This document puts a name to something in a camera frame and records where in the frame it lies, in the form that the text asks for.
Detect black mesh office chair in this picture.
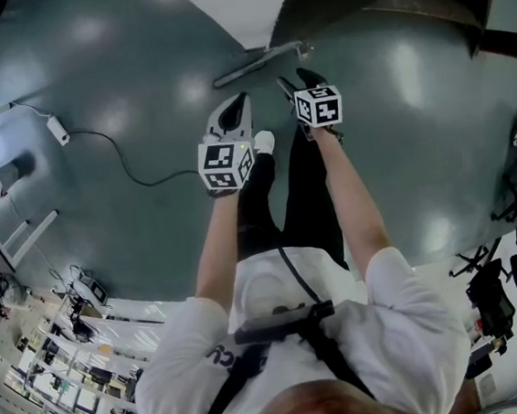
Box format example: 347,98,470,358
445,242,517,348

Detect white shelving rack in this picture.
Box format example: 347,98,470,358
0,275,175,414

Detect person's white shirt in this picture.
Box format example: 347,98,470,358
121,229,480,414

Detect black floor cable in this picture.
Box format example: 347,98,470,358
66,117,205,196

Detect white machine with screen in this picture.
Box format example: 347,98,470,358
69,272,111,311

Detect person's left forearm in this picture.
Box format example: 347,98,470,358
183,190,252,311

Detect black harness strap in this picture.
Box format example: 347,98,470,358
180,342,269,414
298,321,377,409

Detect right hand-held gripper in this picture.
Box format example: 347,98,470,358
274,62,348,151

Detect black device cable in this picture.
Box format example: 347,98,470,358
274,239,323,309

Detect person's face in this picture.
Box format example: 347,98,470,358
240,370,417,414

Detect person's black trousers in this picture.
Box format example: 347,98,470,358
224,118,353,283

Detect black cable bundle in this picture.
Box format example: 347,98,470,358
63,292,100,345

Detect white power cord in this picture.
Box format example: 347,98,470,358
9,96,56,123

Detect grey waste bin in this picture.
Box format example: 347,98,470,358
0,150,41,198

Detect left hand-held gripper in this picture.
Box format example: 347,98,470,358
189,90,263,203

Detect white power strip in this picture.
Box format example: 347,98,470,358
44,112,73,149

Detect person's right forearm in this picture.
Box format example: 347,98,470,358
311,120,396,283

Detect person's white shoe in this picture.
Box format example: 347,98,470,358
249,128,279,158

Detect black chest-mounted device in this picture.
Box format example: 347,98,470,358
230,298,338,348

